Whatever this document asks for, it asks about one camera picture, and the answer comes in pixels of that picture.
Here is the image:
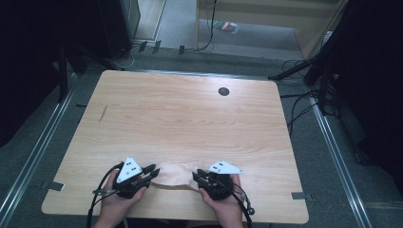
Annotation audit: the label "person's right hand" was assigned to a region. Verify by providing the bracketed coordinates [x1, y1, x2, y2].
[198, 173, 244, 223]

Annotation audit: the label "black cabinet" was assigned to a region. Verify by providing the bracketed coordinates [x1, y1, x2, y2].
[96, 0, 142, 61]

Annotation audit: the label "black tripod stand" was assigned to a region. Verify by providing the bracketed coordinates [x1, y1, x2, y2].
[267, 44, 338, 117]

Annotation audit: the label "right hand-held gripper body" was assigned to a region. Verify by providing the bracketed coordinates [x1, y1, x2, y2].
[198, 160, 244, 201]

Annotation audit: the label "metal floor rail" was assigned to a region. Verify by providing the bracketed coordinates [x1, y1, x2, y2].
[0, 71, 79, 224]
[308, 94, 374, 228]

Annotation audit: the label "black hanging cable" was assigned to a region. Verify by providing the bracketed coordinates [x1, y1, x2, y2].
[184, 0, 219, 52]

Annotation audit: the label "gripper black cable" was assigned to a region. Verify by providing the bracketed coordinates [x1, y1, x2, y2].
[86, 161, 125, 228]
[212, 179, 257, 228]

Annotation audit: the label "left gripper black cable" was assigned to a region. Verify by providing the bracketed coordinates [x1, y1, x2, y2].
[86, 161, 125, 228]

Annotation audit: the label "grey tape strip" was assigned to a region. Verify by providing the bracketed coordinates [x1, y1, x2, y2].
[39, 180, 67, 192]
[291, 191, 314, 201]

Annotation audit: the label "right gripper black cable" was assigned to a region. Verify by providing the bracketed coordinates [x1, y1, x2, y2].
[212, 179, 257, 228]

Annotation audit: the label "person's left hand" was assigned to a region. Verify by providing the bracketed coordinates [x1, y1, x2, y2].
[100, 170, 149, 220]

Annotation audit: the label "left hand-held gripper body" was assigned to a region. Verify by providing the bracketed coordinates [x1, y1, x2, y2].
[111, 156, 150, 200]

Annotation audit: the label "white floor cable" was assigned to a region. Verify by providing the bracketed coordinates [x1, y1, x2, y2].
[108, 43, 141, 71]

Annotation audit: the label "black floor cables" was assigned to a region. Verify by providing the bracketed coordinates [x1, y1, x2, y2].
[279, 58, 328, 136]

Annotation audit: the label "light wooden shelf unit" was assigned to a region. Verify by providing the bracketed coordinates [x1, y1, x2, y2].
[194, 0, 351, 61]

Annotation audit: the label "black metal stand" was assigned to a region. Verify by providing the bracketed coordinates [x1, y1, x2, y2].
[56, 42, 70, 105]

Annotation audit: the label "dark curtain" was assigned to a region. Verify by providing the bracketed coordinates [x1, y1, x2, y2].
[0, 0, 65, 148]
[329, 0, 403, 194]

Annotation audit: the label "colourful flat packet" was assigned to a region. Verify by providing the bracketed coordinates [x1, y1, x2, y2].
[212, 20, 240, 35]

